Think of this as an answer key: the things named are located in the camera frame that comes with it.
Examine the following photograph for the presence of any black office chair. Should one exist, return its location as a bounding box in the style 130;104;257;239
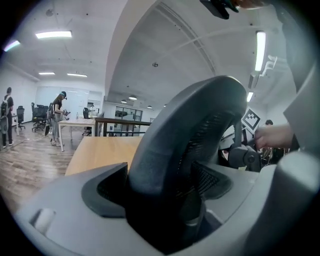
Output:
81;106;93;137
30;101;50;133
15;105;26;131

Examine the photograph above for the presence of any person's right forearm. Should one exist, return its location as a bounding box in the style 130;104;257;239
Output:
253;123;295;151

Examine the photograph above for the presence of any dark head-worn camera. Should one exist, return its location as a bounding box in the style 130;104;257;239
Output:
199;0;241;20

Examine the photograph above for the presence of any dark grey mesh office chair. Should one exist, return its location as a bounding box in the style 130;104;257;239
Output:
124;74;263;255

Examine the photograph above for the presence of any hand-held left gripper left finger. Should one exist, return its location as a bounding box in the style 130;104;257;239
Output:
81;161;129;218

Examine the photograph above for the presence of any glass partition with dark frame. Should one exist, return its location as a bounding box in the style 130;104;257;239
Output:
114;105;144;121

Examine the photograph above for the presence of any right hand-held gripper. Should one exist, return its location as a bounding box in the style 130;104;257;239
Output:
240;106;262;141

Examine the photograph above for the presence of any white table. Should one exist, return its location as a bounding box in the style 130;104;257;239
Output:
57;118;97;153

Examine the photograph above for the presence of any dark metal railing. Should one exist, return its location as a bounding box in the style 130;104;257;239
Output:
94;111;152;138

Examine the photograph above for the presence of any person's grey shirt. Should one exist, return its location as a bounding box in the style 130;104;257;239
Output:
274;0;320;161

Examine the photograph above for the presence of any white ceiling pipe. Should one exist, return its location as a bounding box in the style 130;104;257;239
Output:
259;54;279;77

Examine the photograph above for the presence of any light wooden desk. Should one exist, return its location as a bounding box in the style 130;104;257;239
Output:
64;135;144;176

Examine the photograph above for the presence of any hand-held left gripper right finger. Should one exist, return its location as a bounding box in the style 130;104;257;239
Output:
191;161;232;201

